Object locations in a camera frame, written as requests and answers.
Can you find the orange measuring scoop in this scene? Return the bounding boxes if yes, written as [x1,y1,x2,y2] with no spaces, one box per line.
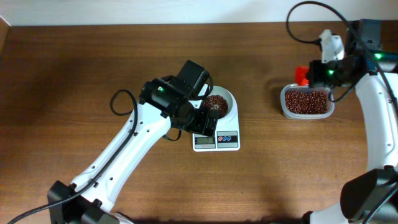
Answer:
[295,66,309,86]

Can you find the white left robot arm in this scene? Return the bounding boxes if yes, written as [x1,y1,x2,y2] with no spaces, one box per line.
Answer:
[47,76,218,224]

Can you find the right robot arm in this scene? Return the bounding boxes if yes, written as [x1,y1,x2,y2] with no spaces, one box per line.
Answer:
[302,19,397,223]

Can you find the red beans in bowl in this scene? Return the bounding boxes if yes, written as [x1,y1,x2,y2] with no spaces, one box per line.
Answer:
[201,95,229,119]

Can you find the white bowl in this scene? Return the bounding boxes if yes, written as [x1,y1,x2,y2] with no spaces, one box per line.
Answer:
[208,86,238,127]

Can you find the white kitchen scale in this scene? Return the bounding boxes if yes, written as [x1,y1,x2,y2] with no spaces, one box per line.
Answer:
[192,102,241,152]

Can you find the clear plastic container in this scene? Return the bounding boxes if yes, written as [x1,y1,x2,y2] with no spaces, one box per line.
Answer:
[280,84,335,119]

